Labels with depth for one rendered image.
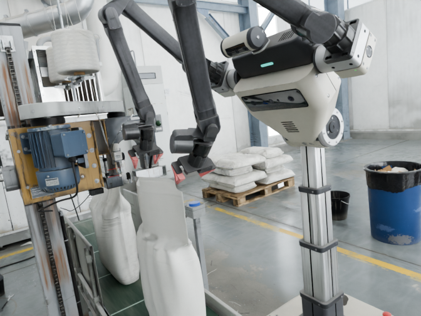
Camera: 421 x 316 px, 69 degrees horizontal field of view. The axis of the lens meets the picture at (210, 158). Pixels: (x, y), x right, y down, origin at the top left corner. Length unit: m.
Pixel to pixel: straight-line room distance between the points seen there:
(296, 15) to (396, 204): 2.35
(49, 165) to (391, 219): 2.63
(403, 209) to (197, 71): 2.50
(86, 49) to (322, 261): 1.29
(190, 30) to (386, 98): 8.78
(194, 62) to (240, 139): 6.46
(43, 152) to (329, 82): 1.04
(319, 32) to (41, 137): 0.98
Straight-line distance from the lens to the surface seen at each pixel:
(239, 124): 7.19
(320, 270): 1.49
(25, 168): 1.47
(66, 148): 1.20
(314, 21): 0.88
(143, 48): 6.16
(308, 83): 1.07
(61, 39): 1.34
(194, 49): 0.79
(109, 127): 1.52
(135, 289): 1.92
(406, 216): 3.07
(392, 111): 9.36
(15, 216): 4.29
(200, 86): 0.82
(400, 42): 9.31
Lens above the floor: 1.32
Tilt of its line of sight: 9 degrees down
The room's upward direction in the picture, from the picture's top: 7 degrees counter-clockwise
